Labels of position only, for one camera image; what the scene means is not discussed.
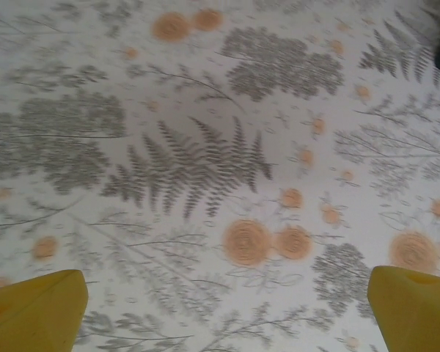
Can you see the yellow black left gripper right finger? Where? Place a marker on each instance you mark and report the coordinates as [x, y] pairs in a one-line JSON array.
[[418, 311]]

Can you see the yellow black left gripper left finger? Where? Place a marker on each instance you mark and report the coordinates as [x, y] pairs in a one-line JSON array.
[[33, 311]]

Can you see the floral patterned table cover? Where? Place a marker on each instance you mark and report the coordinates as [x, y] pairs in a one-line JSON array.
[[205, 146]]

